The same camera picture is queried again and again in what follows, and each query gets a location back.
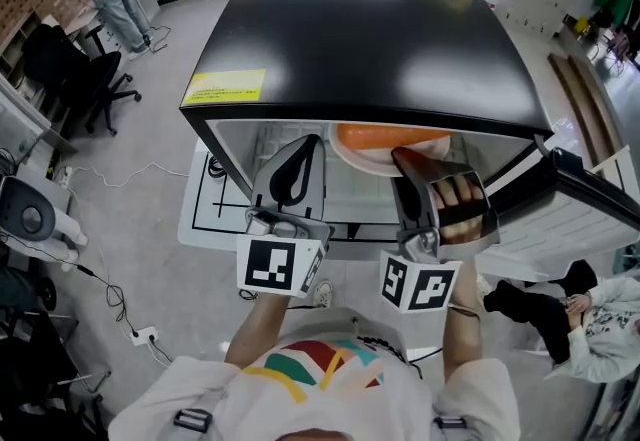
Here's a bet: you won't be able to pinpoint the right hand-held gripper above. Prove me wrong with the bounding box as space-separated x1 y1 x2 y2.
379 146 502 315

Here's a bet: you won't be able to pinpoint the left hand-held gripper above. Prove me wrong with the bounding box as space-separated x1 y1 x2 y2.
235 133 335 300

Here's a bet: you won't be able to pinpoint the orange food piece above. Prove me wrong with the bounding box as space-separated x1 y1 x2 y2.
336 124 454 152

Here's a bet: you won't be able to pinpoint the black mini fridge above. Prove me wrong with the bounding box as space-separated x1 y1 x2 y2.
178 0 640 283

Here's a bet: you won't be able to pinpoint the person's left forearm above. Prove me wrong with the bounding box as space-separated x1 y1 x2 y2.
224 295 302 371

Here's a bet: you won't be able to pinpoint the person's right forearm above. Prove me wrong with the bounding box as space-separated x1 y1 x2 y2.
441 259 485 383

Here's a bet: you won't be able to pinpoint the person's right hand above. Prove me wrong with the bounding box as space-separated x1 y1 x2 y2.
430 174 487 247

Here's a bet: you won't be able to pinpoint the white sneaker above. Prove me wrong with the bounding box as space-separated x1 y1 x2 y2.
311 278 336 309

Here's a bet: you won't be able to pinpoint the white table with black lines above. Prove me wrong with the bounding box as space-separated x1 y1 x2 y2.
176 137 401 261

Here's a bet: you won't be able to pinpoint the wooden boards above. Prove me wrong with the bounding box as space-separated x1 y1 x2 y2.
546 52 622 171

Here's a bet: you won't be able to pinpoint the white colourful print t-shirt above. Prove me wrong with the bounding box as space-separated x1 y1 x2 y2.
107 306 522 441

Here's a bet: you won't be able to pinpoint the black office chair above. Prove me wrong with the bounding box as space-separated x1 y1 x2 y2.
21 23 143 137

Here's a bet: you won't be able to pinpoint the white robot device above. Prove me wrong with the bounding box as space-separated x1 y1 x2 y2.
0 175 90 273

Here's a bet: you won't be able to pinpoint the black coiled cable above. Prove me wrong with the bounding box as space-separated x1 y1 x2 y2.
206 154 229 179

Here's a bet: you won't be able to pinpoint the black chest cable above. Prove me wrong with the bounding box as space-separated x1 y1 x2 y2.
355 335 425 379

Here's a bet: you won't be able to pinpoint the white cable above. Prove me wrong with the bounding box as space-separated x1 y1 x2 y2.
68 160 190 189

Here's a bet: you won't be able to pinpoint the white wall socket strip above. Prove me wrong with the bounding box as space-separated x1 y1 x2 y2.
130 325 161 347

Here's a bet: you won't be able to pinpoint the black floor cable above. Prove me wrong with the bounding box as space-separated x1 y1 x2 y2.
0 227 142 336

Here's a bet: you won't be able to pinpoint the black strap buckle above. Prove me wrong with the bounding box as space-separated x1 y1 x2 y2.
173 408 214 433
432 415 469 431

